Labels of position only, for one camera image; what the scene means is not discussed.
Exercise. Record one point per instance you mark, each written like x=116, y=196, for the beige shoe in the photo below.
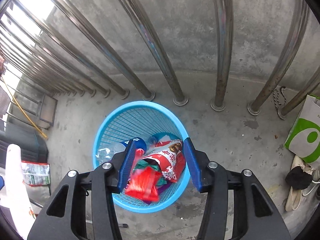
x=298, y=179

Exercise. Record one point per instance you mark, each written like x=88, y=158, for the dark plastic cabinet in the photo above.
x=33, y=147

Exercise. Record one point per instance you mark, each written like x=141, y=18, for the green white printed sack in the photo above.
x=36, y=174

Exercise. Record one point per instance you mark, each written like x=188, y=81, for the red white snack bag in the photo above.
x=168, y=155

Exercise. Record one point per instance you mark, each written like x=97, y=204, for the white green paper bag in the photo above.
x=303, y=138

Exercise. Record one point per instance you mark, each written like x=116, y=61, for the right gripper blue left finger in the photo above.
x=125, y=169

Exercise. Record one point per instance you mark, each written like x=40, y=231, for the yellow broom stick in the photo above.
x=23, y=111

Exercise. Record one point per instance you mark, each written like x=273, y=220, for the steel balcony railing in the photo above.
x=83, y=42

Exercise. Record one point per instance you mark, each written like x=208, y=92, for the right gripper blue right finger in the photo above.
x=197, y=162

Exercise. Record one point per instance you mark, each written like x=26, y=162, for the clear plastic bottle blue label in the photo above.
x=105, y=152

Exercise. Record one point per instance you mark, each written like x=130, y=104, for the blue plastic trash basket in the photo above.
x=135, y=119

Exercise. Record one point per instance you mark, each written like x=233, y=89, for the small red wrapper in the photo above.
x=143, y=185

